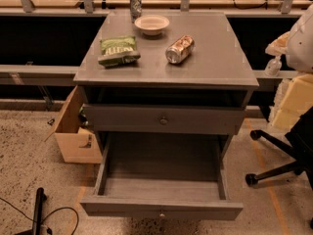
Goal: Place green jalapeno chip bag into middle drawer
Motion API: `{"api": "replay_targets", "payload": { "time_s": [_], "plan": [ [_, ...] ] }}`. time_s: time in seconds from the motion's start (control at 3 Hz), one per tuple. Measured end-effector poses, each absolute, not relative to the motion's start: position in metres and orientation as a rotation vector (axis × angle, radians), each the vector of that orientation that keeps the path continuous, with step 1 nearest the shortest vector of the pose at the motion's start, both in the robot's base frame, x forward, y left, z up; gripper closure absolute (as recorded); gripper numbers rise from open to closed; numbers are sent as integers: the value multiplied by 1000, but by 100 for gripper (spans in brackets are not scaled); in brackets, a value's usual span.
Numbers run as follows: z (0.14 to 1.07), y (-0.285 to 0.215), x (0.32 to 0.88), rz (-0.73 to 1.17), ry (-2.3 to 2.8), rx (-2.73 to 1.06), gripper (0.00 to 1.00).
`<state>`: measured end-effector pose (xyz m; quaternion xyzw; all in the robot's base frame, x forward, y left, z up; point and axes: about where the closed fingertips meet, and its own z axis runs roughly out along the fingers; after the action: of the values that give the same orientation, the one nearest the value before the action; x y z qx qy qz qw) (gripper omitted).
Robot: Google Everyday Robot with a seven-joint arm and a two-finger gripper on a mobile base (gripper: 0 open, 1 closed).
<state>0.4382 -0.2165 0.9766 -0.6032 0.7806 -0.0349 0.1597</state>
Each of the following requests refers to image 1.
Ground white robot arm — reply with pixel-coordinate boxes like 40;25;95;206
265;4;313;73

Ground silver soda can lying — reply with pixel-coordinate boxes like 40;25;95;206
165;35;195;65

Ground green jalapeno chip bag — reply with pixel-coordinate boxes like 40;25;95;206
98;35;141;68

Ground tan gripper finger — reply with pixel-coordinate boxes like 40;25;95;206
265;31;290;56

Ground black floor cable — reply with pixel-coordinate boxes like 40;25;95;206
0;197;80;235

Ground white ceramic bowl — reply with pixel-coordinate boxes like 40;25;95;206
134;15;169;36

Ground black stand pole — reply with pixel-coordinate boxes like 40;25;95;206
14;187;48;235

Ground cardboard box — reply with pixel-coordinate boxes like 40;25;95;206
46;86;102;164

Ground clear sanitizer bottle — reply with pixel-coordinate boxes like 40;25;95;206
264;56;282;76

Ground yellow foam blocks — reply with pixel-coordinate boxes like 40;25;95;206
269;73;313;131

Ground grey wooden drawer cabinet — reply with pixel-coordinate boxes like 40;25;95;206
72;11;260;221

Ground black office chair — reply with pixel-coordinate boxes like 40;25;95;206
245;105;313;230

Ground open grey middle drawer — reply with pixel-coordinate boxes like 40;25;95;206
81;132;244;220

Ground upright dark soda can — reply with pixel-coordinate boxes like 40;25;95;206
130;0;142;22

